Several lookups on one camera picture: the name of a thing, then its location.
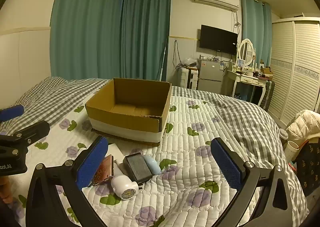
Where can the white louvred wardrobe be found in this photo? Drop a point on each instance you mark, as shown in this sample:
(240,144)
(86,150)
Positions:
(295,72)

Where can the dark suitcase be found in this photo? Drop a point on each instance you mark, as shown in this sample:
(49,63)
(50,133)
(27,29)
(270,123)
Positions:
(268,94)

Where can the black wall television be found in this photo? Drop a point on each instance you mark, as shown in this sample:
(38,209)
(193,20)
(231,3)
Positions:
(218,39)

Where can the person's left hand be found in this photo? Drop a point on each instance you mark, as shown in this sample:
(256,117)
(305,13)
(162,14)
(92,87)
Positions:
(5,189)

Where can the wide teal curtain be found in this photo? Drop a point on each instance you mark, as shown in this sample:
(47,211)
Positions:
(85,24)

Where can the black rectangular case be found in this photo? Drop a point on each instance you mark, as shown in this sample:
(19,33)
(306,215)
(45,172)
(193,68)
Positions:
(137,167)

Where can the white puffer jacket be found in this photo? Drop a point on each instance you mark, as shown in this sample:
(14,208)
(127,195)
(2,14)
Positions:
(305,123)

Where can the white plastic drawer cabinet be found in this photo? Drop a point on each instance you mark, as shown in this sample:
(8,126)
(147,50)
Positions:
(187,78)

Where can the white round plastic device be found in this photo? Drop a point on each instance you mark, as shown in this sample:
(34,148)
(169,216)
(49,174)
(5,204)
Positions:
(124,188)

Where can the brown patterned wallet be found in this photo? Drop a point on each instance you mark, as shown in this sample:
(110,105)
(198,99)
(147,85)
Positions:
(106,170)

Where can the white card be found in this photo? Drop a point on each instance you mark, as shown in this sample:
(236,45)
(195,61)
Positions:
(115,151)

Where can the white oval vanity mirror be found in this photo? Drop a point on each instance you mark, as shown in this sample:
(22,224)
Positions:
(246,51)

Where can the light blue oval case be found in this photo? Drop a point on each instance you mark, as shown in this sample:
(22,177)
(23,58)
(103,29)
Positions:
(153,163)

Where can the white floral quilt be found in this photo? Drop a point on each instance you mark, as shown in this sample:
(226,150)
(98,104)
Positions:
(180,182)

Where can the grey checked bedsheet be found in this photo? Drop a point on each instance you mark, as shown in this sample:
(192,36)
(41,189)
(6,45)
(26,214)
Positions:
(50,97)

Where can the white dressing table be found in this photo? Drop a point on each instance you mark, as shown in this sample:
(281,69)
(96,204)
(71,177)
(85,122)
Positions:
(246,79)

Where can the white pole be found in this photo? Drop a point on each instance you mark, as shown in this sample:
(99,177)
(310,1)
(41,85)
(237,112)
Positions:
(163,59)

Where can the cardboard box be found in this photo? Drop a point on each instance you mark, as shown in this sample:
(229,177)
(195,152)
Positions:
(125,122)

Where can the clear plastic bag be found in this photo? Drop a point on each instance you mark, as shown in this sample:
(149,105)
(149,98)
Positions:
(189,61)

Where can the grey small fridge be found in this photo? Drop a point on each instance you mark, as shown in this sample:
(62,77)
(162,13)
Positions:
(210,77)

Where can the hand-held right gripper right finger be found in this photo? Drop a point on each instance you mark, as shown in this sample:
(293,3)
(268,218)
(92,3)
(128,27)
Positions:
(228,165)

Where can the narrow teal curtain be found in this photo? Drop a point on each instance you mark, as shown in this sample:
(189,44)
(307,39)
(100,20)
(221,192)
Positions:
(146,32)

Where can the dark printed bag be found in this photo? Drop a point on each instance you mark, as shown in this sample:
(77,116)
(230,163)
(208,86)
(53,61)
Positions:
(310,167)

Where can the light teal curtain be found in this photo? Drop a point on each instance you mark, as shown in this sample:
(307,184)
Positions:
(255,32)

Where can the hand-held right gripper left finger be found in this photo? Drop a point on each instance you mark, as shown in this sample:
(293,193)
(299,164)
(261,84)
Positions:
(92,163)

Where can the white cup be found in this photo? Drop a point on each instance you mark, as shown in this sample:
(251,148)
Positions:
(291,150)

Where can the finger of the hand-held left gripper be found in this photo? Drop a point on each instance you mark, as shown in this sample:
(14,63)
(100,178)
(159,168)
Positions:
(11,112)
(35,129)

